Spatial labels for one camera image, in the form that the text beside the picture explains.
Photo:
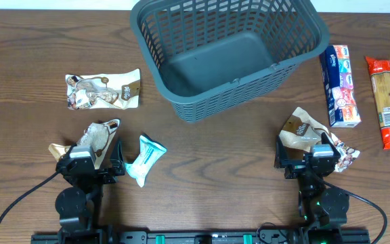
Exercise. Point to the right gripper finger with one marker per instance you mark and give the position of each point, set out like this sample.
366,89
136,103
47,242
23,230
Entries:
325,139
281,155

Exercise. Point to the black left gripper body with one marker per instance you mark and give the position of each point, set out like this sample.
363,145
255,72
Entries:
104,178

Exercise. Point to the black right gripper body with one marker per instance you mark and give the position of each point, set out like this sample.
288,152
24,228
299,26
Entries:
296,166

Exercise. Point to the beige grain pouch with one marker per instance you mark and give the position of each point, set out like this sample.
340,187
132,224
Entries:
301,132
119,91

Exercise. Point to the multicolour tissue pack box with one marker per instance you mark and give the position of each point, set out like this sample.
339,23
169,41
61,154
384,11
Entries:
338,85

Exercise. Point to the red orange pasta packet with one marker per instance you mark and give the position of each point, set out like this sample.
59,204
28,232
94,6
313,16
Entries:
379,71

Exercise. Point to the dark grey plastic basket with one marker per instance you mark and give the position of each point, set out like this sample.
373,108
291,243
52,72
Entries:
207,56

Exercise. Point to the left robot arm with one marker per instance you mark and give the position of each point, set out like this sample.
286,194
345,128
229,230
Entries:
79,206

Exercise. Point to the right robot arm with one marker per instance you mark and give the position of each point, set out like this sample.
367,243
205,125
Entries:
322,207

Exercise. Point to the beige rice pouch lower left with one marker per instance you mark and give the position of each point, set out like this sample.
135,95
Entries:
97,135

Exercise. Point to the teal white snack packet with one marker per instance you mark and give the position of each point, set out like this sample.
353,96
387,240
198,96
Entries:
150,152

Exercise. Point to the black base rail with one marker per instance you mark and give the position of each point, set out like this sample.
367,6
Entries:
353,236

